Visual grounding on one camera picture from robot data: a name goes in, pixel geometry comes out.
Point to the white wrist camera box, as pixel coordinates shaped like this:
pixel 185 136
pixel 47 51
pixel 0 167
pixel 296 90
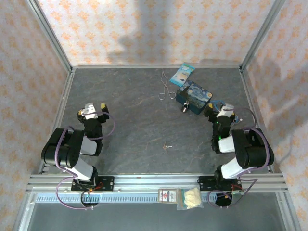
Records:
pixel 88 109
pixel 225 111

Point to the black padlock with chrome shackle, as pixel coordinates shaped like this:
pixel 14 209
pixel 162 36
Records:
pixel 185 107

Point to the plastic bag with white pieces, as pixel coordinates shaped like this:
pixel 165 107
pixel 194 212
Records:
pixel 191 198

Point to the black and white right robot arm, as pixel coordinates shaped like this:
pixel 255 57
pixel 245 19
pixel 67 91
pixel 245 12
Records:
pixel 252 146

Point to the starry night painted box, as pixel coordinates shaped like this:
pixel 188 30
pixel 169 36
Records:
pixel 195 95

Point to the aluminium cross rail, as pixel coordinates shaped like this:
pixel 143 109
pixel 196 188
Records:
pixel 149 181

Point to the aluminium frame post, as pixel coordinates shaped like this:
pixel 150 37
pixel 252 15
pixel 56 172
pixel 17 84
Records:
pixel 262 33
pixel 50 36

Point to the aluminium side rail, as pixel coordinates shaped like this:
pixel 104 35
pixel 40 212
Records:
pixel 250 101
pixel 63 106

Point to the clear packet with red label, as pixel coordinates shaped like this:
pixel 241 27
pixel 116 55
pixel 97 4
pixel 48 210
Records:
pixel 167 196

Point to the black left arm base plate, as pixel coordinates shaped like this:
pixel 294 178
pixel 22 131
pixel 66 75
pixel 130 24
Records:
pixel 106 184

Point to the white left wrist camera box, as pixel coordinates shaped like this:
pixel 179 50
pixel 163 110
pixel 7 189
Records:
pixel 88 109

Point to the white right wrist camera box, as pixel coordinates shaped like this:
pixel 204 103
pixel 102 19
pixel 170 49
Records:
pixel 225 111

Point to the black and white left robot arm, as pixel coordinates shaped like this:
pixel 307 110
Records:
pixel 62 150

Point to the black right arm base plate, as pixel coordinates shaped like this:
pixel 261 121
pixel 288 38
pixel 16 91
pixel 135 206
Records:
pixel 207 183

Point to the blue snack packet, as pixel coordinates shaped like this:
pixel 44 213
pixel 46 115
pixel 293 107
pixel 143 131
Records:
pixel 181 74

